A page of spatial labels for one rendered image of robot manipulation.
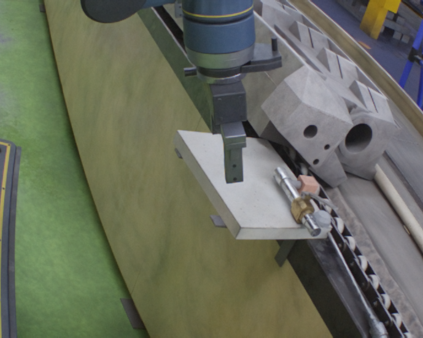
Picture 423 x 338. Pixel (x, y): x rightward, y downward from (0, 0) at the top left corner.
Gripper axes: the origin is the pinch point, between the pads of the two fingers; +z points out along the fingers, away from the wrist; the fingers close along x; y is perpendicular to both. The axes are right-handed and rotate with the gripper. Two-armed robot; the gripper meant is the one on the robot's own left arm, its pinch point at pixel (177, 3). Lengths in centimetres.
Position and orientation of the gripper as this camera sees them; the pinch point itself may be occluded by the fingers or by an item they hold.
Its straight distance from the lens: 187.5
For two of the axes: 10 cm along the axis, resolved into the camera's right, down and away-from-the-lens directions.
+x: -1.7, -5.1, 8.4
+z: 0.6, 8.5, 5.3
